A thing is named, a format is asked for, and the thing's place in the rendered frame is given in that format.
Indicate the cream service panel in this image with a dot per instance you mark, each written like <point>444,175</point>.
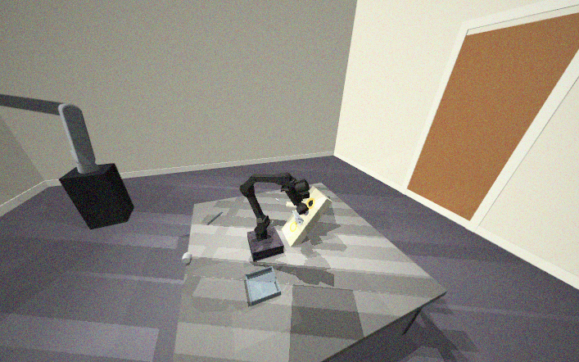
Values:
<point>318,203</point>

